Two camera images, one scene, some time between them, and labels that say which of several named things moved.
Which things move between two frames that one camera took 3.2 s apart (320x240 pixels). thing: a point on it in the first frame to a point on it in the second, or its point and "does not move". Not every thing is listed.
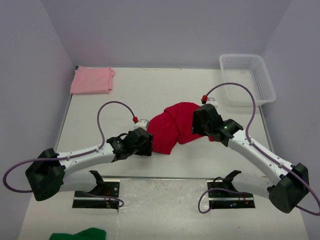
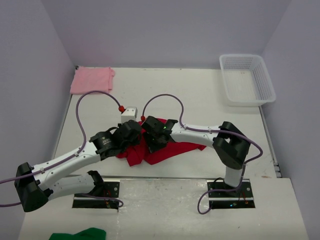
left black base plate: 106,195 does not move
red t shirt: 174,125 to 140,154
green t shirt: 91,234 does not move
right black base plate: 223,194 does not move
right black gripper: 196,128 to 153,147
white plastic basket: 250,70 does not move
